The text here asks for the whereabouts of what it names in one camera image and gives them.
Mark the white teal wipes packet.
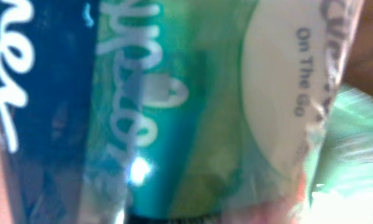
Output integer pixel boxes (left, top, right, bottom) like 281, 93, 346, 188
306, 85, 373, 224

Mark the Kleenex tissue multipack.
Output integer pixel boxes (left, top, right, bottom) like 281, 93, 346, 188
0, 0, 364, 223

